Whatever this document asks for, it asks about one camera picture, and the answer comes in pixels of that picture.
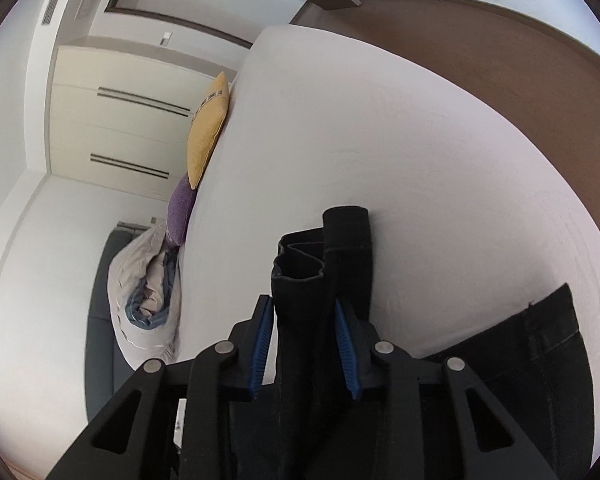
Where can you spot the white wall light switch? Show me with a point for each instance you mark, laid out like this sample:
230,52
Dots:
166,36

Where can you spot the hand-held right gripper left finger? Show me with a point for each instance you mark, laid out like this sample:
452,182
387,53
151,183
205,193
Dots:
260,345

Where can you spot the black denim pants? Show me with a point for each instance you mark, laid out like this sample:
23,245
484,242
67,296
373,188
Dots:
305,310

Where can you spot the bed with white sheet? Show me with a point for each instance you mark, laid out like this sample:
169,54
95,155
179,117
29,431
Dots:
380,135

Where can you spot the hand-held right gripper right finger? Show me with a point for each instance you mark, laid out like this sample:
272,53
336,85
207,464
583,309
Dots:
345,350

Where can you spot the yellow pillow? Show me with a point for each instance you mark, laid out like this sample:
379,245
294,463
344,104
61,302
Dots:
205,135

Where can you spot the dark brown door frame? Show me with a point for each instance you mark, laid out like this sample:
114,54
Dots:
180,22

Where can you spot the rolled grey quilt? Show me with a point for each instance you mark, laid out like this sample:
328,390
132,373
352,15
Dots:
130,280

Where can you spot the cream wardrobe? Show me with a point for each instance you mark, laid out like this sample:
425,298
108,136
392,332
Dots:
105,125

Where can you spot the purple pillow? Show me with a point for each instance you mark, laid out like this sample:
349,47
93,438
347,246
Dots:
180,210

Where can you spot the grey upholstered headboard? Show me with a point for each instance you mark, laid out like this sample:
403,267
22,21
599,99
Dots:
100,340

